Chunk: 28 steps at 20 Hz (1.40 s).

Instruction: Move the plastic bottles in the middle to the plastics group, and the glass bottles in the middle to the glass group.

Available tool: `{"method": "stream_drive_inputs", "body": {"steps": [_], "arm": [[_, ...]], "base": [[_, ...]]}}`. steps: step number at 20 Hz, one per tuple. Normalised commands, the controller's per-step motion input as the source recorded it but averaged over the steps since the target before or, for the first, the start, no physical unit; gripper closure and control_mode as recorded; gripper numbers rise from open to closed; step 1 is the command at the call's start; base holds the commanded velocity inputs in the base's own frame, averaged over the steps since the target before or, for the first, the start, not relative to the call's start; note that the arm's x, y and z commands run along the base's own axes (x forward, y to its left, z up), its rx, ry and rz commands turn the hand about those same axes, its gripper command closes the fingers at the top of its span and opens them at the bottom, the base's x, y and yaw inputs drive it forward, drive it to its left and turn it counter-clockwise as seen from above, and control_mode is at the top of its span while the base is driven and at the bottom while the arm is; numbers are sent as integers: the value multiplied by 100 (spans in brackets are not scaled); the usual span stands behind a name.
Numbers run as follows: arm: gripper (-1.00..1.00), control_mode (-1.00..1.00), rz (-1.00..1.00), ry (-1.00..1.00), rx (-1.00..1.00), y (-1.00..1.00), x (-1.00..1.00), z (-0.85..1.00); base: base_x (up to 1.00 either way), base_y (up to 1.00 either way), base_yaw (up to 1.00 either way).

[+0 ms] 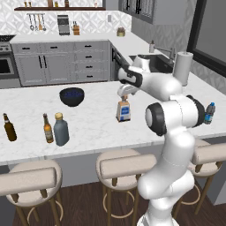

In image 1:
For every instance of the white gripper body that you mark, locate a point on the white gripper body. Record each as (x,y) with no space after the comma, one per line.
(127,90)

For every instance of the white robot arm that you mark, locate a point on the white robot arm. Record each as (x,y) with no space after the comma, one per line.
(173,123)

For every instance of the amber bottle with white-blue label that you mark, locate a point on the amber bottle with white-blue label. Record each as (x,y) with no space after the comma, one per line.
(123,111)

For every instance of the dark dishwasher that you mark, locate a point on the dark dishwasher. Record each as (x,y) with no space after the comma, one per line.
(117,63)

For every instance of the dark sink basin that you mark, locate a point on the dark sink basin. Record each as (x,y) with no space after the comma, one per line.
(157,63)

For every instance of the grey soap dispenser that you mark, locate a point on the grey soap dispenser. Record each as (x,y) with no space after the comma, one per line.
(152,47)

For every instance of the grey tap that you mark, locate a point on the grey tap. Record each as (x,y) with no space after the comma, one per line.
(168,52)

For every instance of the black bowl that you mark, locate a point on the black bowl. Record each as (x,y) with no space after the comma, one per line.
(71,97)

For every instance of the brown woven pot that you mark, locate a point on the brown woven pot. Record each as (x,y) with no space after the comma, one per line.
(121,31)

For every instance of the white paper towel roll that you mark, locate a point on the white paper towel roll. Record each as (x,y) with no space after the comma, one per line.
(182,68)

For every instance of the grey base cupboard run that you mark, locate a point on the grey base cupboard run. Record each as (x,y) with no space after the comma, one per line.
(64,63)

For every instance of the beige round bar stool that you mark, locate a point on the beige round bar stool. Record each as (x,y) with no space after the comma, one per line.
(123,167)
(32,182)
(209,154)

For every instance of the grey bottle with gold cap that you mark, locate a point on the grey bottle with gold cap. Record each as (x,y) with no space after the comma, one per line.
(61,131)

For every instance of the wooden knife block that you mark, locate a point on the wooden knife block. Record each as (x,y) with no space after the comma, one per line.
(76,30)

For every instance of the blue plastic water bottle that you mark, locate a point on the blue plastic water bottle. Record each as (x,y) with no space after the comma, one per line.
(209,114)

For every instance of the brown bottle with tan label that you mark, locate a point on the brown bottle with tan label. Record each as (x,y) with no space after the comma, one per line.
(48,131)

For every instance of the black framed window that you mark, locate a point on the black framed window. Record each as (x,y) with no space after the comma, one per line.
(212,32)

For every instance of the steel oven with hob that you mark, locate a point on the steel oven with hob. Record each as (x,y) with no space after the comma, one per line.
(6,63)

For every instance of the plain brown glass bottle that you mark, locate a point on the plain brown glass bottle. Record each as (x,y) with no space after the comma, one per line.
(10,131)

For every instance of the wall socket plate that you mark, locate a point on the wall socket plate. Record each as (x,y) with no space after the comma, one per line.
(109,18)

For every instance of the grey wall cupboard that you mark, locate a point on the grey wall cupboard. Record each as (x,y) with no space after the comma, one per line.
(159,10)

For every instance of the dark wooden wall shelf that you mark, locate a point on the dark wooden wall shelf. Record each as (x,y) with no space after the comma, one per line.
(58,9)

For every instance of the rail with hanging tools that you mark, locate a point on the rail with hanging tools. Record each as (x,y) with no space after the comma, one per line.
(36,22)

